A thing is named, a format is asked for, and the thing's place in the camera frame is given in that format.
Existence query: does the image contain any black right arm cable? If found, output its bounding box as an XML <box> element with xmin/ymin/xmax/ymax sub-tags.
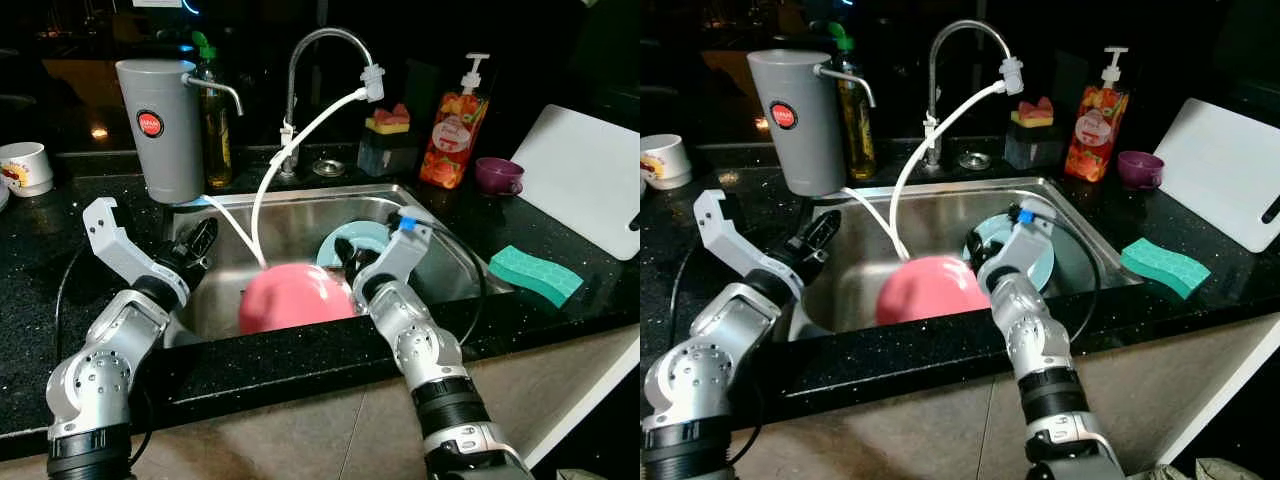
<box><xmin>390</xmin><ymin>205</ymin><xmax>491</xmax><ymax>349</ymax></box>
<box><xmin>1008</xmin><ymin>200</ymin><xmax>1103</xmax><ymax>343</ymax></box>

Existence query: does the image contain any light blue plate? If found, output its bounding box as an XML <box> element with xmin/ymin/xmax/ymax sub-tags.
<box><xmin>316</xmin><ymin>222</ymin><xmax>396</xmax><ymax>271</ymax></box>
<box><xmin>965</xmin><ymin>213</ymin><xmax>1056</xmax><ymax>291</ymax></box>

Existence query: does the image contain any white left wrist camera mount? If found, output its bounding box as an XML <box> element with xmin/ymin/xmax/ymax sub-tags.
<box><xmin>693</xmin><ymin>189</ymin><xmax>781</xmax><ymax>291</ymax></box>
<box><xmin>82</xmin><ymin>197</ymin><xmax>166</xmax><ymax>291</ymax></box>

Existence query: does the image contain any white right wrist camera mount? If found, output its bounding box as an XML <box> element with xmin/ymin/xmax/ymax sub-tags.
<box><xmin>985</xmin><ymin>198</ymin><xmax>1056</xmax><ymax>291</ymax></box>
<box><xmin>355</xmin><ymin>208</ymin><xmax>436</xmax><ymax>301</ymax></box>

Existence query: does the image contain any white printed mug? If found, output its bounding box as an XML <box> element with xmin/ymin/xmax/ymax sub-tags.
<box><xmin>0</xmin><ymin>142</ymin><xmax>54</xmax><ymax>198</ymax></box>
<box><xmin>640</xmin><ymin>134</ymin><xmax>693</xmax><ymax>191</ymax></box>

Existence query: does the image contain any grey water filter canister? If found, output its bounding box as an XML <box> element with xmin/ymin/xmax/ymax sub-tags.
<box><xmin>747</xmin><ymin>50</ymin><xmax>878</xmax><ymax>198</ymax></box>
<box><xmin>115</xmin><ymin>58</ymin><xmax>244</xmax><ymax>206</ymax></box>

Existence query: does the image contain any stainless steel sink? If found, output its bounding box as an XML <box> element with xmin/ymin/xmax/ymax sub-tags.
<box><xmin>165</xmin><ymin>182</ymin><xmax>516</xmax><ymax>346</ymax></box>
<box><xmin>800</xmin><ymin>175</ymin><xmax>1146</xmax><ymax>336</ymax></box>

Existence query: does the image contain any green sponge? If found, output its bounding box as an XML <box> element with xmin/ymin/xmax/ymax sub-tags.
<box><xmin>488</xmin><ymin>245</ymin><xmax>584</xmax><ymax>309</ymax></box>
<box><xmin>1120</xmin><ymin>238</ymin><xmax>1213</xmax><ymax>301</ymax></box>

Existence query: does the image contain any white cabinet panel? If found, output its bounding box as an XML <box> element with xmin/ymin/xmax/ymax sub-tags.
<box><xmin>520</xmin><ymin>325</ymin><xmax>641</xmax><ymax>469</ymax></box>
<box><xmin>1150</xmin><ymin>315</ymin><xmax>1280</xmax><ymax>471</ymax></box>

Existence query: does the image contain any yellow and pink sponge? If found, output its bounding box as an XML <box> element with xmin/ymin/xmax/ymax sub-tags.
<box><xmin>365</xmin><ymin>103</ymin><xmax>411</xmax><ymax>136</ymax></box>
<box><xmin>1012</xmin><ymin>96</ymin><xmax>1055</xmax><ymax>128</ymax></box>

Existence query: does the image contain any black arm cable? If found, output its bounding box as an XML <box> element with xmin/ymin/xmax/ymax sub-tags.
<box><xmin>668</xmin><ymin>240</ymin><xmax>766</xmax><ymax>466</ymax></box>
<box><xmin>55</xmin><ymin>240</ymin><xmax>156</xmax><ymax>466</ymax></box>
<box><xmin>390</xmin><ymin>205</ymin><xmax>491</xmax><ymax>349</ymax></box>
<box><xmin>1008</xmin><ymin>200</ymin><xmax>1103</xmax><ymax>343</ymax></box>

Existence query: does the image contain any green-capped oil bottle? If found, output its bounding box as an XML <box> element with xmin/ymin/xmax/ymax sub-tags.
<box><xmin>828</xmin><ymin>21</ymin><xmax>879</xmax><ymax>183</ymax></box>
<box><xmin>190</xmin><ymin>30</ymin><xmax>236</xmax><ymax>191</ymax></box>

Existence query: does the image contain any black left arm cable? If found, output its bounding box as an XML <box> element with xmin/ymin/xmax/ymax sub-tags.
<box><xmin>668</xmin><ymin>240</ymin><xmax>766</xmax><ymax>466</ymax></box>
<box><xmin>55</xmin><ymin>240</ymin><xmax>156</xmax><ymax>466</ymax></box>

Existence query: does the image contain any white cutting board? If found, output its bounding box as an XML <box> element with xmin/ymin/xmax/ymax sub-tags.
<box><xmin>510</xmin><ymin>104</ymin><xmax>641</xmax><ymax>261</ymax></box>
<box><xmin>1152</xmin><ymin>97</ymin><xmax>1280</xmax><ymax>254</ymax></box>

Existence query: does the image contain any dark sponge holder box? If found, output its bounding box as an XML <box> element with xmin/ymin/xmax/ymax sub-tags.
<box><xmin>1005</xmin><ymin>122</ymin><xmax>1063</xmax><ymax>169</ymax></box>
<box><xmin>357</xmin><ymin>130</ymin><xmax>418</xmax><ymax>178</ymax></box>

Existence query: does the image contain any chrome gooseneck faucet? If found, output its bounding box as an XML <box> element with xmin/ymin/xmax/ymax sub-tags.
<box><xmin>283</xmin><ymin>27</ymin><xmax>379</xmax><ymax>179</ymax></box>
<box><xmin>925</xmin><ymin>19</ymin><xmax>1016</xmax><ymax>171</ymax></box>

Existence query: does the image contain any pink plate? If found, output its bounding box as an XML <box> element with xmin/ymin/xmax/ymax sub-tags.
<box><xmin>238</xmin><ymin>262</ymin><xmax>363</xmax><ymax>336</ymax></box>
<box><xmin>876</xmin><ymin>255</ymin><xmax>993</xmax><ymax>327</ymax></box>

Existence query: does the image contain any orange dish soap pump bottle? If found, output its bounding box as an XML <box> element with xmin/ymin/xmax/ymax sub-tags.
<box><xmin>418</xmin><ymin>53</ymin><xmax>491</xmax><ymax>191</ymax></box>
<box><xmin>1063</xmin><ymin>47</ymin><xmax>1131</xmax><ymax>184</ymax></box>

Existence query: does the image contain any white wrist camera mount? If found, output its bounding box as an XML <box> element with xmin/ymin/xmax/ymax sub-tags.
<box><xmin>355</xmin><ymin>208</ymin><xmax>436</xmax><ymax>301</ymax></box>
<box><xmin>82</xmin><ymin>197</ymin><xmax>166</xmax><ymax>291</ymax></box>
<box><xmin>985</xmin><ymin>198</ymin><xmax>1056</xmax><ymax>291</ymax></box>
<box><xmin>693</xmin><ymin>189</ymin><xmax>781</xmax><ymax>291</ymax></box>

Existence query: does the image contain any thin white hose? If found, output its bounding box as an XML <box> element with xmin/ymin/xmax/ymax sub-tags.
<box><xmin>840</xmin><ymin>83</ymin><xmax>1006</xmax><ymax>263</ymax></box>
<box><xmin>200</xmin><ymin>88</ymin><xmax>368</xmax><ymax>269</ymax></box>

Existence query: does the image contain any purple cup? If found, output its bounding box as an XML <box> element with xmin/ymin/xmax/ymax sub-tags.
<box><xmin>1116</xmin><ymin>150</ymin><xmax>1166</xmax><ymax>191</ymax></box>
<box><xmin>474</xmin><ymin>157</ymin><xmax>524</xmax><ymax>197</ymax></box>

